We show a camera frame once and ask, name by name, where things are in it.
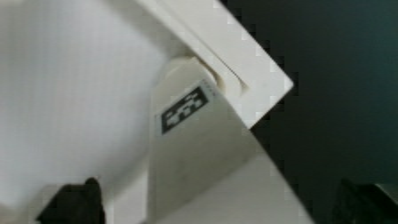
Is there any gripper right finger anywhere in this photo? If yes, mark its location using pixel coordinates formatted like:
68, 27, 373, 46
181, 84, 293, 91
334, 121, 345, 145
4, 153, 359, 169
331, 179, 398, 224

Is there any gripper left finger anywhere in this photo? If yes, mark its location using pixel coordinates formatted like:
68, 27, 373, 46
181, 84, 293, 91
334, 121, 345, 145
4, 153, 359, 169
36, 178, 105, 224

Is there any white desk leg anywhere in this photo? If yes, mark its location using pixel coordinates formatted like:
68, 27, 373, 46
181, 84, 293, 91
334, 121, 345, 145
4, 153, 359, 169
146, 58, 315, 224

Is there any white desk top tray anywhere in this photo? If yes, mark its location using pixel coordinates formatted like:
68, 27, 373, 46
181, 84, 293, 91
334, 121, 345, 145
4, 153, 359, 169
0, 0, 251, 224

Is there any white L-shaped obstacle fence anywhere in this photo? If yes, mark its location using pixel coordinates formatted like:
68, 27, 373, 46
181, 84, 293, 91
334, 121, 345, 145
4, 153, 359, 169
137, 0, 293, 127

